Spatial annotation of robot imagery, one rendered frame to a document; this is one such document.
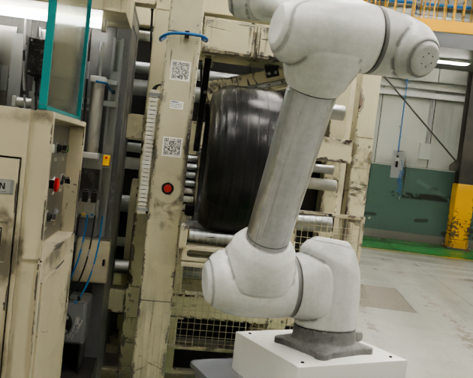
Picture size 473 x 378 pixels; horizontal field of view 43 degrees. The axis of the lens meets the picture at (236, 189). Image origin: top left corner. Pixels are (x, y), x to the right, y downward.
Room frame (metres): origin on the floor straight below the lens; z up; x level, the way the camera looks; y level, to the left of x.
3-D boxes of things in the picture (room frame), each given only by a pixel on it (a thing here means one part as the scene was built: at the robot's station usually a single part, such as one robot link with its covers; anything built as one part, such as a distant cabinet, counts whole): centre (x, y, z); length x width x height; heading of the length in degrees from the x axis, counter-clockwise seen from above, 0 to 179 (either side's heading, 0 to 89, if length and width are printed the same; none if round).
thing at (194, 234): (2.24, 0.00, 0.90); 0.35 x 0.05 x 0.05; 97
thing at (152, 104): (2.29, 0.35, 1.19); 0.05 x 0.04 x 0.48; 7
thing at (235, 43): (2.69, -0.07, 1.71); 0.61 x 0.25 x 0.15; 97
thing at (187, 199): (2.73, 0.28, 1.05); 0.20 x 0.15 x 0.30; 97
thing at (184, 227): (2.36, 0.20, 0.90); 0.40 x 0.03 x 0.10; 7
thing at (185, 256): (2.24, 0.00, 0.84); 0.36 x 0.09 x 0.06; 97
